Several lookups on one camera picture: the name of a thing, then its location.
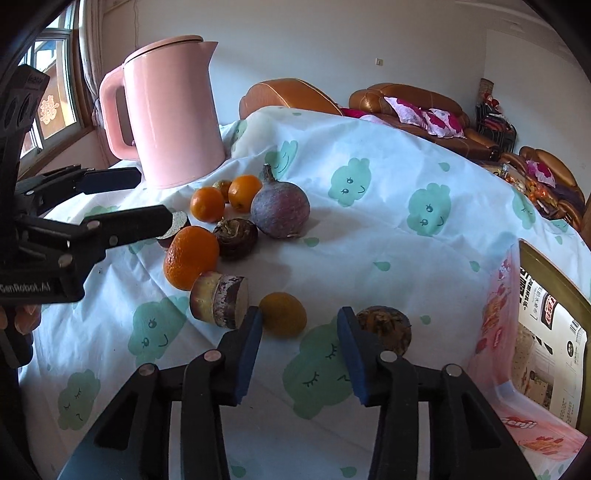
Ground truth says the purple round fruit with stem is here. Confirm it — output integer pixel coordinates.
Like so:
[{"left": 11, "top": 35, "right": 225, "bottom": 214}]
[{"left": 249, "top": 164, "right": 311, "bottom": 240}]

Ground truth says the person's left hand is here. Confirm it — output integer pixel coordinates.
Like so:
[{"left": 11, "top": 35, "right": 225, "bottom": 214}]
[{"left": 0, "top": 305, "right": 41, "bottom": 335}]

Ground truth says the sugarcane piece near kettle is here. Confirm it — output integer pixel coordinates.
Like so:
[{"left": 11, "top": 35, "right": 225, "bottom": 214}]
[{"left": 156, "top": 211, "right": 190, "bottom": 249}]

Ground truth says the dark brown mangosteen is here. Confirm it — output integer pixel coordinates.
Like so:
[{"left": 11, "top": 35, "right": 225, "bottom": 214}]
[{"left": 213, "top": 218, "right": 259, "bottom": 261}]

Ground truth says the large orange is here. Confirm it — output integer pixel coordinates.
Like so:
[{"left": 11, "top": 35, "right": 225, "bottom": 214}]
[{"left": 163, "top": 226, "right": 219, "bottom": 291}]

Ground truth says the pink cardboard snack box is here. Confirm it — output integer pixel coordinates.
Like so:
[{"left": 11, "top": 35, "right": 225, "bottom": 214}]
[{"left": 468, "top": 240, "right": 590, "bottom": 463}]

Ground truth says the window with wooden frame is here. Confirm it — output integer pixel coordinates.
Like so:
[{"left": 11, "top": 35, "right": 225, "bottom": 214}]
[{"left": 19, "top": 1, "right": 92, "bottom": 177}]

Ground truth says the pink floral cushion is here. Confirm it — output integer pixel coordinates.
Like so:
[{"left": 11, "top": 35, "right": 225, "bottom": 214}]
[{"left": 384, "top": 97, "right": 465, "bottom": 138}]

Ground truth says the dark shelf with red items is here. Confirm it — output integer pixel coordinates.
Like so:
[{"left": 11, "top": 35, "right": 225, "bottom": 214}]
[{"left": 476, "top": 78, "right": 517, "bottom": 153}]

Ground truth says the small yellowish longan fruit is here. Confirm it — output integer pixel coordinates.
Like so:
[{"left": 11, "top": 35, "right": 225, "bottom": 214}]
[{"left": 213, "top": 180, "right": 232, "bottom": 204}]

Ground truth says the small orange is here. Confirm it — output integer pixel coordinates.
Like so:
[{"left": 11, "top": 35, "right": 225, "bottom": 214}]
[
  {"left": 189, "top": 187, "right": 225, "bottom": 223},
  {"left": 228, "top": 175, "right": 263, "bottom": 214}
]

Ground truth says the cluttered coffee table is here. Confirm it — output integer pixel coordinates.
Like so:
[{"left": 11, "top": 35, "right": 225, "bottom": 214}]
[{"left": 479, "top": 161, "right": 564, "bottom": 220}]

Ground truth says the small orange front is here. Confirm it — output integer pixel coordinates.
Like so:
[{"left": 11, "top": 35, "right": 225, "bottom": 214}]
[{"left": 189, "top": 187, "right": 225, "bottom": 223}]

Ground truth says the yellow-orange citrus fruit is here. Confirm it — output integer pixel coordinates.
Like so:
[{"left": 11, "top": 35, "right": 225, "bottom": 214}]
[{"left": 259, "top": 292, "right": 308, "bottom": 338}]

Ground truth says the dark brown passion fruit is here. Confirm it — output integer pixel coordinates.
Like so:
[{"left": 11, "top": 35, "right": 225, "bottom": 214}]
[{"left": 356, "top": 306, "right": 412, "bottom": 356}]

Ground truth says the brown leather sofa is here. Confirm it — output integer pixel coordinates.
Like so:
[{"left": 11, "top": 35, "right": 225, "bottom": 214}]
[
  {"left": 349, "top": 83, "right": 500, "bottom": 161},
  {"left": 499, "top": 146, "right": 586, "bottom": 232}
]

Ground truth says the pink electric kettle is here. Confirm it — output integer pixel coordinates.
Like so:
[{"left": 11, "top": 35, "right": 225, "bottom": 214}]
[{"left": 99, "top": 35, "right": 225, "bottom": 189}]

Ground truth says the brown leather armchair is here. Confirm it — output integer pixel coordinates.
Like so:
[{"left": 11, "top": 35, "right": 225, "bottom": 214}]
[{"left": 238, "top": 78, "right": 342, "bottom": 120}]

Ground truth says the white cloud-print tablecloth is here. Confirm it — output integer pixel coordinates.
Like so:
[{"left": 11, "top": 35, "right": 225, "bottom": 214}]
[{"left": 20, "top": 107, "right": 590, "bottom": 479}]

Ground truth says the small orange back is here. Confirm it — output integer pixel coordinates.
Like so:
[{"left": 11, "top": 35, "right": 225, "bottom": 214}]
[{"left": 228, "top": 175, "right": 263, "bottom": 214}]

